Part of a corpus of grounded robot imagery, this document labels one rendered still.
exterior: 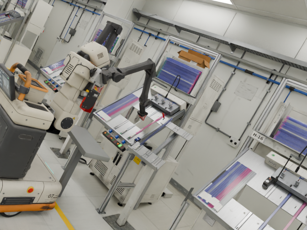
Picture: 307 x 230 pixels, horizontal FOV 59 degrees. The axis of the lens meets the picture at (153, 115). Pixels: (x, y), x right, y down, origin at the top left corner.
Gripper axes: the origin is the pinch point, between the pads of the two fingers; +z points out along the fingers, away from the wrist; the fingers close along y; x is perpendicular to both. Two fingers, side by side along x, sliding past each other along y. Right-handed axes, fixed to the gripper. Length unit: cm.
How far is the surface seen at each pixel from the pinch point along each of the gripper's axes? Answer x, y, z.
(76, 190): 81, 11, 54
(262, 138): -46, -104, -13
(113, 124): 24.7, 17.6, 3.2
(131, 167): 25, -8, 46
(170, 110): -24.1, -15.8, -7.8
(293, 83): -82, -103, -52
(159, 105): -22.4, -1.2, -7.7
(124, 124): 16.6, 8.7, 2.4
